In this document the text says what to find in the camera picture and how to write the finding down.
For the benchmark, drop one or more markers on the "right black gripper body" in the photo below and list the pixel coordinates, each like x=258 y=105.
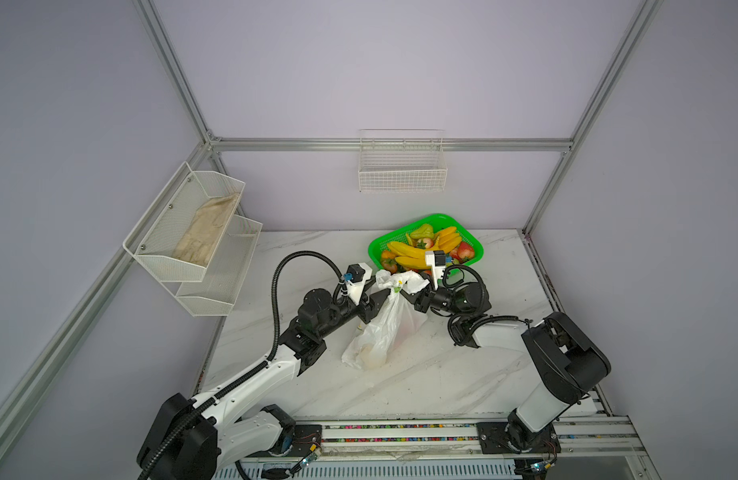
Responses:
x=424 y=299

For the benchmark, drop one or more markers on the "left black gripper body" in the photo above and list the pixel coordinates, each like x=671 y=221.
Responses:
x=374 y=299

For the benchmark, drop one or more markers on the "white plastic bag lemon print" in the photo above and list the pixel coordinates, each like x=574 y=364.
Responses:
x=396 y=321

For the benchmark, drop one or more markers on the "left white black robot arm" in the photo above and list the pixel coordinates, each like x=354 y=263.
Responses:
x=192 y=438

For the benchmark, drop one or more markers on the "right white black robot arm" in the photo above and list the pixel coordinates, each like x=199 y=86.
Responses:
x=567 y=361

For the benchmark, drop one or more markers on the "fake red apple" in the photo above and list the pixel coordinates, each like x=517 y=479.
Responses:
x=465 y=252

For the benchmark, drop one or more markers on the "fake orange persimmon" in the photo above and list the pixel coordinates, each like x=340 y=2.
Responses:
x=388 y=261

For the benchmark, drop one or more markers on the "fake pink peach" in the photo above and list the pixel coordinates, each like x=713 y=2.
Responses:
x=425 y=243

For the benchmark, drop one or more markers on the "fake yellow banana bunch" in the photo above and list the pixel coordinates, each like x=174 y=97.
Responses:
x=406 y=252

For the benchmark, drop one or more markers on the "fake green starfruit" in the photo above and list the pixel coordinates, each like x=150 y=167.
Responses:
x=422 y=232

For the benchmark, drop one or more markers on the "green plastic fruit basket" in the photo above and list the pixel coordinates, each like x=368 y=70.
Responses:
x=438 y=221

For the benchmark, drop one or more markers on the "lower white mesh shelf bin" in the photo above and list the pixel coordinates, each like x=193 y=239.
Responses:
x=217 y=293

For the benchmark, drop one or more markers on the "white mesh shelf bin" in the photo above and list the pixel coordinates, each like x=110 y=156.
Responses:
x=217 y=293
x=177 y=241

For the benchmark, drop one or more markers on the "beige cloth in bin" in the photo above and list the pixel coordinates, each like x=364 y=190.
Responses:
x=203 y=235

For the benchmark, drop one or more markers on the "upper white mesh shelf bin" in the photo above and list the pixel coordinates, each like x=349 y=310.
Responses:
x=177 y=241

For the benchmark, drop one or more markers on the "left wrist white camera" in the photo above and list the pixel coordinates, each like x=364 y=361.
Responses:
x=355 y=280

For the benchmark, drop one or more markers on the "wrist white camera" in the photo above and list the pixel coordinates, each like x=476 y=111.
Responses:
x=355 y=280
x=436 y=261

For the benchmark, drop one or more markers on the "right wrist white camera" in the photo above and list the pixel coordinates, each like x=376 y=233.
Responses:
x=436 y=261

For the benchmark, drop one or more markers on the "white wire wall basket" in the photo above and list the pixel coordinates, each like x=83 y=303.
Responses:
x=401 y=161

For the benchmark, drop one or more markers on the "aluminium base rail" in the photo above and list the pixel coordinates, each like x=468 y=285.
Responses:
x=597 y=447

